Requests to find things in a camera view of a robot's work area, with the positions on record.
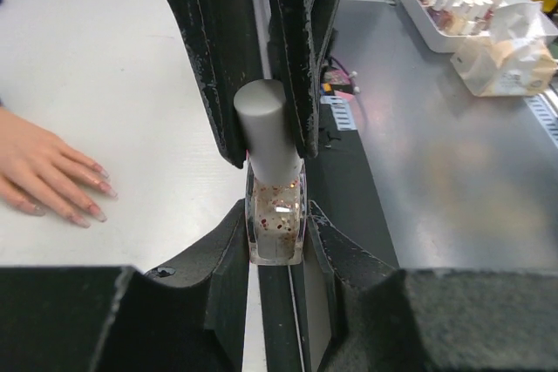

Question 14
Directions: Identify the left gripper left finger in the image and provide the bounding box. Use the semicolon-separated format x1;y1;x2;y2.
1;201;248;371

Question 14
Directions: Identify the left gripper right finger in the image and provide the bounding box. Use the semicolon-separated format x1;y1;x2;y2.
304;202;557;371

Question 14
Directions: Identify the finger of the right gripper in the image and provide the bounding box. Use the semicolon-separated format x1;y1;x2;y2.
167;0;248;168
269;0;340;159

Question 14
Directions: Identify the clear nail polish bottle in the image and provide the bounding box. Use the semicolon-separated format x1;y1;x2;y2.
245;162;308;266

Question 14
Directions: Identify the white nail polish cap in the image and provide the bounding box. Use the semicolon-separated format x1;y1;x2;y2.
234;79;303;186

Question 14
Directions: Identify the mannequin hand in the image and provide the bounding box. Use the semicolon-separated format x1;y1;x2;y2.
1;107;117;228

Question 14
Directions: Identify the crumpled tissue pack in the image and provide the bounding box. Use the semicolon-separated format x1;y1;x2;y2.
451;2;557;98

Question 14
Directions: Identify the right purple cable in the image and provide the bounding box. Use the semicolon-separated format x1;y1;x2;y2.
329;53;363;94

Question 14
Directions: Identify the right white cable duct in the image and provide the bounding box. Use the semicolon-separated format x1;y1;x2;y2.
320;95;357;132

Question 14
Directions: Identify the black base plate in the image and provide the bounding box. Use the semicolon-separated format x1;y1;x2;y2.
256;27;400;372

